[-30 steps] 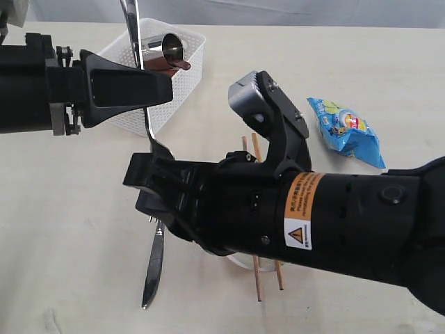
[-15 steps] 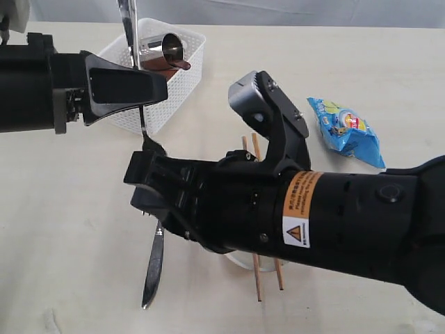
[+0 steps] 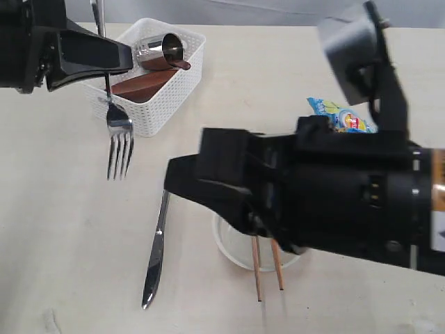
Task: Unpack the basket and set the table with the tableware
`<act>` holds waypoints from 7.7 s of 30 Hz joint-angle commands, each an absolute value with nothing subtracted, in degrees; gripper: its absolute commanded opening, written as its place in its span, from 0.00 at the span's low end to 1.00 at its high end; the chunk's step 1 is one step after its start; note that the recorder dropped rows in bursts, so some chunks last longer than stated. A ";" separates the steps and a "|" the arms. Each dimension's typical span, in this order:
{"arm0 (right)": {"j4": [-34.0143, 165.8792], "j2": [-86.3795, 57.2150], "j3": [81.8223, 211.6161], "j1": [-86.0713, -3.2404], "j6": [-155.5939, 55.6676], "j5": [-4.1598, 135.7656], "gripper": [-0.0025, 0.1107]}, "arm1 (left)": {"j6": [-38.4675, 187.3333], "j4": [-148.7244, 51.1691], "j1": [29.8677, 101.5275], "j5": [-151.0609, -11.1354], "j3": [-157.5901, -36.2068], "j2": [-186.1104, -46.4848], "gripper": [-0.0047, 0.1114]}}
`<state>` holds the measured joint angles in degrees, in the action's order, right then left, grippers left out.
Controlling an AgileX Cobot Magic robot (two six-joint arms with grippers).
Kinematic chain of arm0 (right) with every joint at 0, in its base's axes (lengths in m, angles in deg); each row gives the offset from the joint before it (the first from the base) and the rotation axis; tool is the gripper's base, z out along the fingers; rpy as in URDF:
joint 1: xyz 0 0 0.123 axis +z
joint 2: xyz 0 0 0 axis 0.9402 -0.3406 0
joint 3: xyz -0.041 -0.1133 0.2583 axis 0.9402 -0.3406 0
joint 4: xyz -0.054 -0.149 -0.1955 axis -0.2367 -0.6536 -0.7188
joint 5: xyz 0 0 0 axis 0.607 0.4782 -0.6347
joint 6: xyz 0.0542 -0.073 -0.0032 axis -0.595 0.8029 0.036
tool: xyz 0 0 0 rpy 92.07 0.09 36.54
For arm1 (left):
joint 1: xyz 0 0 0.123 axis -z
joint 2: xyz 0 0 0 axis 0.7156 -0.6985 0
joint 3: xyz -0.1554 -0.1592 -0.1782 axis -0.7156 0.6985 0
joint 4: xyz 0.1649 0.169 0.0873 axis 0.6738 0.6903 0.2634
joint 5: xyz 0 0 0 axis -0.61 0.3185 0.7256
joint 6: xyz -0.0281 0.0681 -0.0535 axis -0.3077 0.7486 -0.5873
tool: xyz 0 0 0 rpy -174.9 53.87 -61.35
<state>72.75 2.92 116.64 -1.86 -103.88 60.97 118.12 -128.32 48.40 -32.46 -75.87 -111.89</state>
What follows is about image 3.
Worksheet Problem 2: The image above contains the shiny metal cup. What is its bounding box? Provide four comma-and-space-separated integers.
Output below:
133, 33, 184, 70

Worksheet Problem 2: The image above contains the stainless steel table knife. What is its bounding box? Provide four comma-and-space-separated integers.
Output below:
141, 189, 170, 310

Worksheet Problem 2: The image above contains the brown wooden chopstick front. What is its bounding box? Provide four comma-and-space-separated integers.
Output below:
270, 239, 284, 291

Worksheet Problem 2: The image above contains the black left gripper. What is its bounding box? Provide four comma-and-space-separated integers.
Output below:
1, 1, 134, 94

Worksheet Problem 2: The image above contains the dark spoon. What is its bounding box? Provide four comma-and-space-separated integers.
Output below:
170, 60, 191, 70

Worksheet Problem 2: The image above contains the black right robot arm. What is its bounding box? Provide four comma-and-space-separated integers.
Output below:
164, 116, 444, 275

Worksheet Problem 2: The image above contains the blue snack chip bag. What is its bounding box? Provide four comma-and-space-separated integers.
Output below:
307, 97, 377, 134

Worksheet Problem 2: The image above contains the brown wooden chopstick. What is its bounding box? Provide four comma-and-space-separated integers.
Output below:
270, 239, 284, 291
251, 236, 262, 302

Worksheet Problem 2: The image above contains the floral ceramic bowl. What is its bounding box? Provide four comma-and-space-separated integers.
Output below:
212, 212, 310, 273

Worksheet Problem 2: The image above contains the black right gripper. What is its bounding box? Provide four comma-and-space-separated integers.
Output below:
196, 116, 431, 264

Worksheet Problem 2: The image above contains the brown wooden plate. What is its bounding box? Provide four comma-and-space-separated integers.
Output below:
111, 69, 177, 103

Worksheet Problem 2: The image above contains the white woven plastic basket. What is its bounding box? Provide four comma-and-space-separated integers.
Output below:
81, 17, 207, 139

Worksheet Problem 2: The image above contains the stainless steel fork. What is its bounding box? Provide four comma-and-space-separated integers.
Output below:
89, 0, 135, 182

